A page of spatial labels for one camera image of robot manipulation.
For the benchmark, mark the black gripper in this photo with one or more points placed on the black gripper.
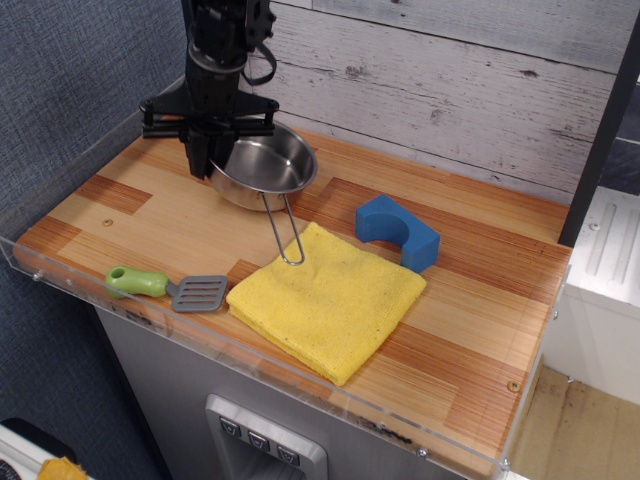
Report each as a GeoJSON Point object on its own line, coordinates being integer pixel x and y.
{"type": "Point", "coordinates": [210, 110]}

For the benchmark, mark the silver metal pan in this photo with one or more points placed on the silver metal pan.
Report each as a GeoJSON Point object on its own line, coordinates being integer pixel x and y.
{"type": "Point", "coordinates": [266, 174]}

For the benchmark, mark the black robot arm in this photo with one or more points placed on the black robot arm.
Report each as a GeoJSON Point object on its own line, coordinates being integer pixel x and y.
{"type": "Point", "coordinates": [232, 33]}

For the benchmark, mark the blue arch block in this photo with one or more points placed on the blue arch block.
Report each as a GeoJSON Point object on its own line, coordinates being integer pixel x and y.
{"type": "Point", "coordinates": [383, 219]}

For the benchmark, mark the clear acrylic table guard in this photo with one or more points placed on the clear acrylic table guard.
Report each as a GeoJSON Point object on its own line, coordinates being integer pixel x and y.
{"type": "Point", "coordinates": [475, 159]}

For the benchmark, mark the yellow folded cloth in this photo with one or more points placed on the yellow folded cloth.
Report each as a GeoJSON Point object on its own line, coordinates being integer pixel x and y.
{"type": "Point", "coordinates": [334, 310]}

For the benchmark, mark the grey toy fridge cabinet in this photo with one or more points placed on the grey toy fridge cabinet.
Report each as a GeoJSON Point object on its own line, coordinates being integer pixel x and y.
{"type": "Point", "coordinates": [385, 423]}

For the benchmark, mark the silver dispenser button panel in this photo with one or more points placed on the silver dispenser button panel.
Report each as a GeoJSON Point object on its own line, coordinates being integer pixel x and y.
{"type": "Point", "coordinates": [250, 446]}

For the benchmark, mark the yellow black object bottom left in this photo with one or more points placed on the yellow black object bottom left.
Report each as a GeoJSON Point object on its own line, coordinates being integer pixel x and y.
{"type": "Point", "coordinates": [52, 469]}

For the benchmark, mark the white toy sink unit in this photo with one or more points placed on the white toy sink unit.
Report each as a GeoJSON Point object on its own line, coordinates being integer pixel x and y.
{"type": "Point", "coordinates": [593, 336]}

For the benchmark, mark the black left post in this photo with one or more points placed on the black left post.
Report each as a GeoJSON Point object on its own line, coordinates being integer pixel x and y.
{"type": "Point", "coordinates": [189, 9]}

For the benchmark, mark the black post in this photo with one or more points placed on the black post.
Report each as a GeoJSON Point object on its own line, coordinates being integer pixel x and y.
{"type": "Point", "coordinates": [611, 120]}
{"type": "Point", "coordinates": [189, 9]}

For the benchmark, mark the green handled grey spatula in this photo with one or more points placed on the green handled grey spatula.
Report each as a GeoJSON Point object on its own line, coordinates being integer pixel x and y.
{"type": "Point", "coordinates": [192, 294]}

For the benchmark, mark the black right post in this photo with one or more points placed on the black right post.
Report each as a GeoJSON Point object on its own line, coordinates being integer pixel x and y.
{"type": "Point", "coordinates": [611, 120]}

